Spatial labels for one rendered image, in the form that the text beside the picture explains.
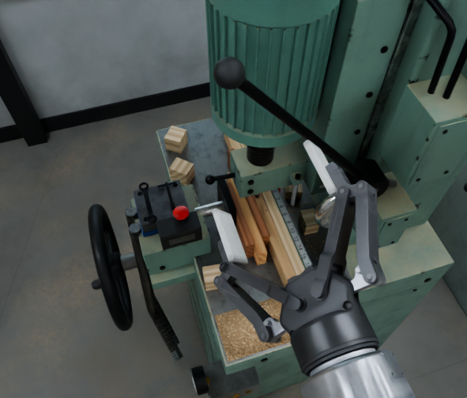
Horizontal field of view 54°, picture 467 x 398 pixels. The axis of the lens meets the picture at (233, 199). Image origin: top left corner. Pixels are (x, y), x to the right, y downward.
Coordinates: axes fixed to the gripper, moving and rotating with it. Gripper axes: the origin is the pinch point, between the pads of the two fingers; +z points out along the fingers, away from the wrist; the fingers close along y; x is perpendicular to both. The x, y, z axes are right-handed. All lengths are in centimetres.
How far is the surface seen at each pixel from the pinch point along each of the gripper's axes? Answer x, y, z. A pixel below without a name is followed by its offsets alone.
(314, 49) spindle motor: -4.0, 11.9, 15.8
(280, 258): -34.8, -18.2, 8.2
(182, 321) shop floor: -93, -95, 36
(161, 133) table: -28, -32, 51
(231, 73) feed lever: 8.7, 5.1, 8.6
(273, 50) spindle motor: 0.3, 8.2, 16.0
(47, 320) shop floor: -61, -134, 52
